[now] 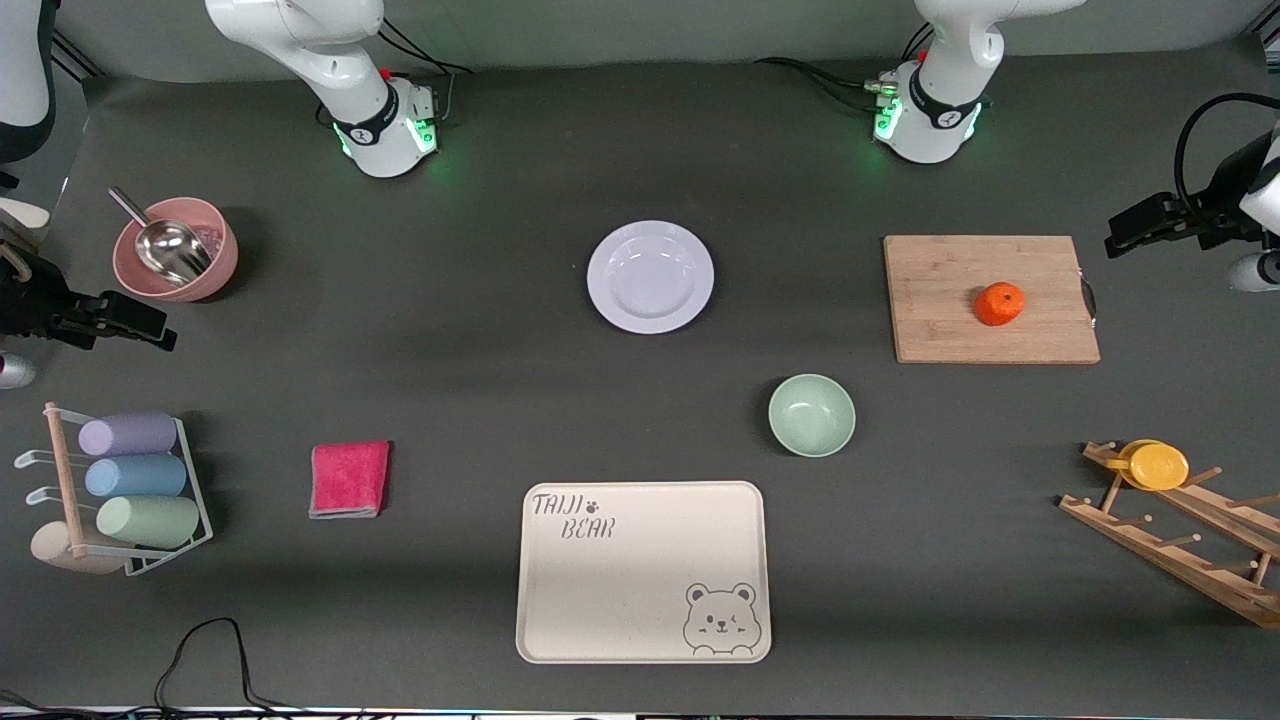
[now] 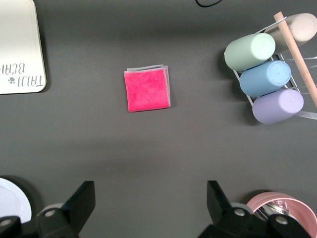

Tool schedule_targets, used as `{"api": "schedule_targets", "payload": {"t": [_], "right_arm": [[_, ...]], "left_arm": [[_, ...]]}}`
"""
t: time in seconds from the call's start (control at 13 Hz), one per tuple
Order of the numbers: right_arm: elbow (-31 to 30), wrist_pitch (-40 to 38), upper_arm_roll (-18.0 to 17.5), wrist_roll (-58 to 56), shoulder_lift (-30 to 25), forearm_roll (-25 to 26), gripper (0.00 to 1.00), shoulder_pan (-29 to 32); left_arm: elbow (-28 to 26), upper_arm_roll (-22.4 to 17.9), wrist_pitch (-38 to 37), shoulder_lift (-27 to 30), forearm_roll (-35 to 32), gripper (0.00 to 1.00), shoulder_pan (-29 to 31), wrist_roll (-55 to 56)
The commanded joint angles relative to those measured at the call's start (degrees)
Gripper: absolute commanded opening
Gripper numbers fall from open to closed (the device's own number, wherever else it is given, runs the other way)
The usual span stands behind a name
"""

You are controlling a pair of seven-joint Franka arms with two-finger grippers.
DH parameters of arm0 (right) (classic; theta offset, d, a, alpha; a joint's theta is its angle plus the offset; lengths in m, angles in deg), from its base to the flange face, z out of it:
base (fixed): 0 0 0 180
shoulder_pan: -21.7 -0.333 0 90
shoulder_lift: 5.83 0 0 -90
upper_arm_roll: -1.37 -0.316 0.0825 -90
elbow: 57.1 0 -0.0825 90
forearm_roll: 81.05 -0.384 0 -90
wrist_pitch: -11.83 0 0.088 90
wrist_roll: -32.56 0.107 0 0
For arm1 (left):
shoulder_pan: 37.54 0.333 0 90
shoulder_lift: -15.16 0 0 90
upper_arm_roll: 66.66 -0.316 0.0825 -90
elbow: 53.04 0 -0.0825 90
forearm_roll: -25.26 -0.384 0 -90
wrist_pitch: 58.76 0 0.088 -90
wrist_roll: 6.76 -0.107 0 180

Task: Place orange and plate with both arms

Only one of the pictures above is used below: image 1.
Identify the wooden cutting board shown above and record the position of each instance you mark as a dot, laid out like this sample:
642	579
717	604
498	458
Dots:
940	300

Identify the cream bear print tray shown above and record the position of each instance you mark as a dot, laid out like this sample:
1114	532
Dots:
640	590

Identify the yellow mug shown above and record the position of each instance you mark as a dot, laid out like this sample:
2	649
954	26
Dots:
1158	467

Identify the green cup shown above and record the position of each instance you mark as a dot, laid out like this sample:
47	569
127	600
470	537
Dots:
150	522

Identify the white round plate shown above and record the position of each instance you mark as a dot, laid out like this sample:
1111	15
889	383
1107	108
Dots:
650	277

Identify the beige cup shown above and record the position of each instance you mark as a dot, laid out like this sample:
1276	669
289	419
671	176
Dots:
50	550

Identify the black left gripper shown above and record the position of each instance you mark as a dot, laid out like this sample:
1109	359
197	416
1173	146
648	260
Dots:
1221	208

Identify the pink bowl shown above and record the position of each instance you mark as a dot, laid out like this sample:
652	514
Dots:
215	265

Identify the purple cup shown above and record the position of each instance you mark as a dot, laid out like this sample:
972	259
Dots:
130	434

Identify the wooden mug rack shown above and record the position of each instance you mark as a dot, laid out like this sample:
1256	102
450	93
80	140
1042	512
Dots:
1170	550

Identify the metal scoop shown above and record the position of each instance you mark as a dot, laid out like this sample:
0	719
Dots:
175	250

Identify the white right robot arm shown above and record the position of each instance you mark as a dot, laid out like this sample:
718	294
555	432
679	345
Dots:
385	130

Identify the white rounded object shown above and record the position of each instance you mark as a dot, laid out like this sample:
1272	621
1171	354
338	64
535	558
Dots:
22	213

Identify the light green bowl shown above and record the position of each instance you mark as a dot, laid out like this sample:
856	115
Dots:
812	415

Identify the orange fruit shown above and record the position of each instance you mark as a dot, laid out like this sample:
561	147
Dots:
1000	305

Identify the black frame bar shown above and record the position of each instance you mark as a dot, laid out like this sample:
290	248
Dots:
75	57

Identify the pink folded cloth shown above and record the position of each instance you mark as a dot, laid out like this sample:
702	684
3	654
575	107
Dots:
350	480

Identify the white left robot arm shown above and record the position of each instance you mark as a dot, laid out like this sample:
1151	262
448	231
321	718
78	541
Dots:
935	120

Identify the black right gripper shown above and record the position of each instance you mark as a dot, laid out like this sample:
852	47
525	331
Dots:
22	298

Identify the blue cup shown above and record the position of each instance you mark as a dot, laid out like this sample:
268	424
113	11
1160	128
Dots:
138	477

